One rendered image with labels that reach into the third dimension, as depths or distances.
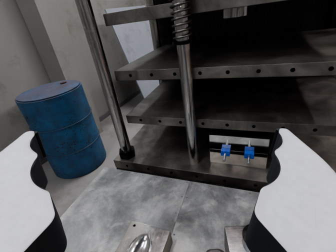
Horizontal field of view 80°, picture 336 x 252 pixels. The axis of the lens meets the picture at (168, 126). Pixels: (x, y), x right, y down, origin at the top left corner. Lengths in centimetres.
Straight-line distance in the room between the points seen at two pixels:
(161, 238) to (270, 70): 72
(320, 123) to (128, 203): 87
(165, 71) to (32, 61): 228
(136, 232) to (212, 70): 68
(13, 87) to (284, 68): 266
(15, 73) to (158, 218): 243
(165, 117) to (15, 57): 221
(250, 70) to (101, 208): 86
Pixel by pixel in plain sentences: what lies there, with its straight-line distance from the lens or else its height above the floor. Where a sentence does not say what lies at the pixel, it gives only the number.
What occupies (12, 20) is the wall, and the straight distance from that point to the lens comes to 301.
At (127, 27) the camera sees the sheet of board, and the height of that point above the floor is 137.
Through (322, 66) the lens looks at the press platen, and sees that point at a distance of 91.
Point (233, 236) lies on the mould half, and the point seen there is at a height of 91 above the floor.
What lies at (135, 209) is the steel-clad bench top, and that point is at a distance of 95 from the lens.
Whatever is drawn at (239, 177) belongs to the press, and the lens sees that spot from 105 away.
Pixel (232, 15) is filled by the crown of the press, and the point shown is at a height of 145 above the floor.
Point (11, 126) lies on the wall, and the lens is 290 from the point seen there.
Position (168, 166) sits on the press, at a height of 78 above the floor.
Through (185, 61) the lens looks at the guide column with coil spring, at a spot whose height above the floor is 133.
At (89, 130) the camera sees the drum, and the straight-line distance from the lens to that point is 241.
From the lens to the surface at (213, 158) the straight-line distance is 110.
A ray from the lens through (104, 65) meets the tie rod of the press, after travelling 103.
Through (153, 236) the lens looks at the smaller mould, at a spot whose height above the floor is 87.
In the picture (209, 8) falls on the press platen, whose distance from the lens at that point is 89.
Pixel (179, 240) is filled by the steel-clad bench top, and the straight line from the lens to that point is 83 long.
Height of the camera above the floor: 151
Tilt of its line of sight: 29 degrees down
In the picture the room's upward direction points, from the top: 9 degrees counter-clockwise
